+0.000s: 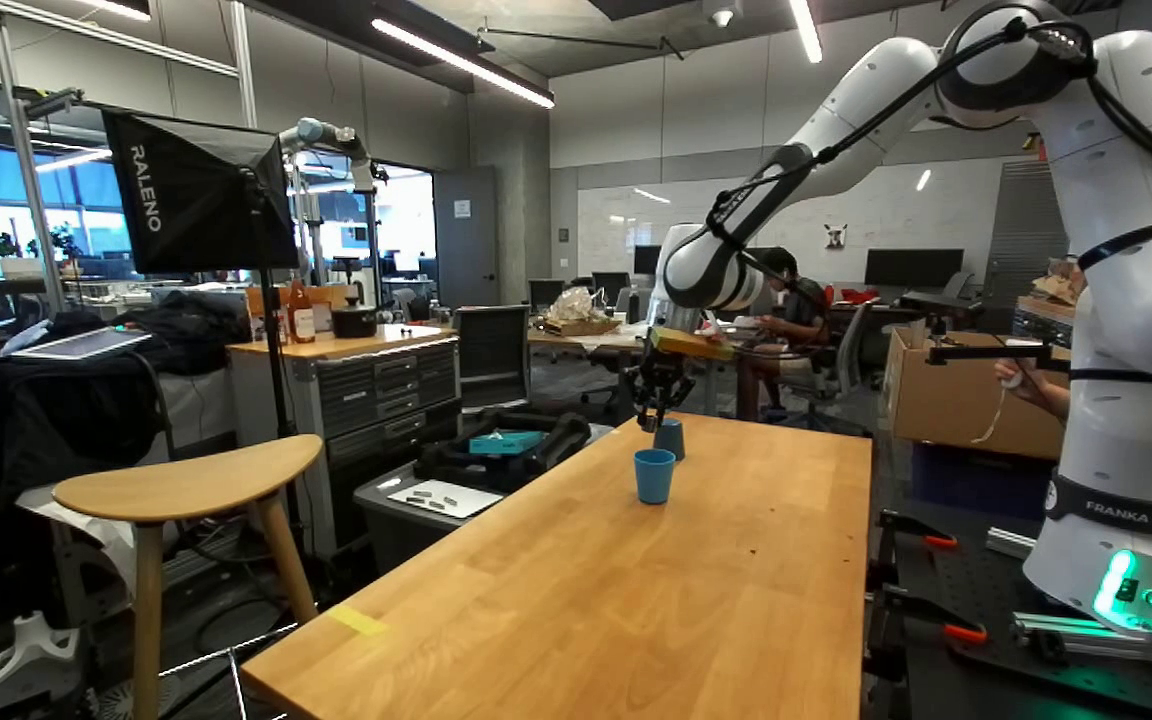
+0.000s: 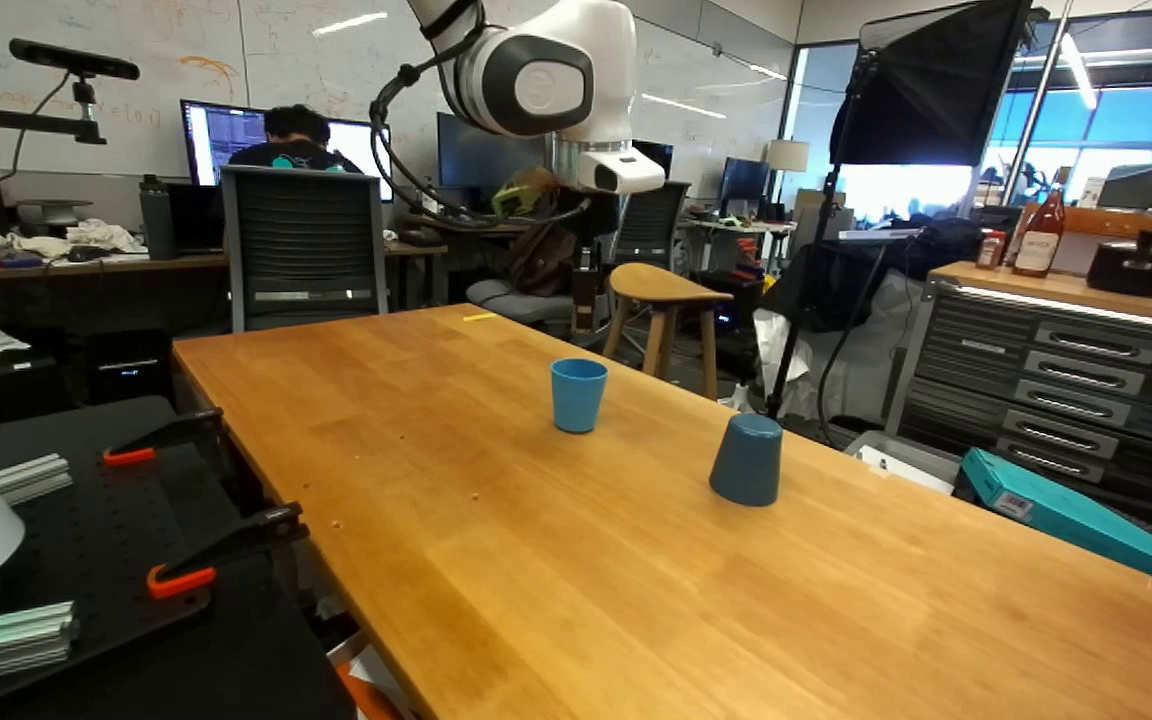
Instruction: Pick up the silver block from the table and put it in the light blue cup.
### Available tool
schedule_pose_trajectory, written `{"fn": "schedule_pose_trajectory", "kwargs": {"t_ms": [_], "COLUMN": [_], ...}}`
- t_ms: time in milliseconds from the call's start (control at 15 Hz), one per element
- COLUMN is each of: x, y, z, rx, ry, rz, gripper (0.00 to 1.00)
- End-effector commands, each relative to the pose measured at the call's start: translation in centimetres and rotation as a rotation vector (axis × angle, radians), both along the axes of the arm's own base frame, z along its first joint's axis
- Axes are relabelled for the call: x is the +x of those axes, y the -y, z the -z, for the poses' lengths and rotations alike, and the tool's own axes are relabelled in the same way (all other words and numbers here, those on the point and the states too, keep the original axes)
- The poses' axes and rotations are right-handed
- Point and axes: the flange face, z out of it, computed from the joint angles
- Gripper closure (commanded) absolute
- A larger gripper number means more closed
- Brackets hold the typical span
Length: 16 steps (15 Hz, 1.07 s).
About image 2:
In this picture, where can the grey white floor box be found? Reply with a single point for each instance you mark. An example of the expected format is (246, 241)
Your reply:
(903, 461)

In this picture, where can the dark wide computer monitor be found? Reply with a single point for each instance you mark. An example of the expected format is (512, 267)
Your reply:
(480, 160)

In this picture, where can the grey drawer cabinet wooden top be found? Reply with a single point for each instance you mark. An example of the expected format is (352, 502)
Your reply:
(1068, 380)

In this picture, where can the black camera on stand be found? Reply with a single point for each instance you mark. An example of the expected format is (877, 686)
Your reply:
(75, 61)

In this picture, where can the black softbox light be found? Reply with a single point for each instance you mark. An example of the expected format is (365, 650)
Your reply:
(929, 102)

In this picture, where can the orange liquid bottle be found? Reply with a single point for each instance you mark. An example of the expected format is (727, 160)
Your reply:
(1037, 241)

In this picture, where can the wooden stool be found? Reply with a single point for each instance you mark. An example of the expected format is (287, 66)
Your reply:
(661, 307)

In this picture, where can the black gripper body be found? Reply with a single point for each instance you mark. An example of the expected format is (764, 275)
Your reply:
(603, 225)

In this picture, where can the lit computer monitor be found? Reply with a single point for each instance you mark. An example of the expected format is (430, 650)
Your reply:
(220, 141)

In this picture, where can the dark blue cup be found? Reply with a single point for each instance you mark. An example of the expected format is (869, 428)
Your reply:
(746, 461)

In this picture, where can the light blue cup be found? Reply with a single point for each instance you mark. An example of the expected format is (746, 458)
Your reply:
(576, 396)

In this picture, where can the teal case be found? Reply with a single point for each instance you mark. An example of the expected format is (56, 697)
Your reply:
(1090, 520)

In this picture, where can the softbox light stand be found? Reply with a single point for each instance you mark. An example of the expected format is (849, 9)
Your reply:
(802, 302)

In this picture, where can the grey mesh office chair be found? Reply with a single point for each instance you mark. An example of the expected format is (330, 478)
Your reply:
(304, 248)

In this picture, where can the long dark desk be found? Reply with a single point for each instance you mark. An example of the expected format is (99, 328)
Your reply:
(81, 286)

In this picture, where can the stacked aluminium rails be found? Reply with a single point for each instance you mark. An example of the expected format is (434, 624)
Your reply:
(24, 478)

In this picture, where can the seated person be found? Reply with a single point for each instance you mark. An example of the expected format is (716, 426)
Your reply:
(290, 141)

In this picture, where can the black box on cabinet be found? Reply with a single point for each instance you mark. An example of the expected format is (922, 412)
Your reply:
(1137, 267)

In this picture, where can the small red bottle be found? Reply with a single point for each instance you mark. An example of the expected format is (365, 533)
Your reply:
(994, 248)

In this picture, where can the aluminium rail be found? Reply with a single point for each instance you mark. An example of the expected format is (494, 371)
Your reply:
(2, 636)

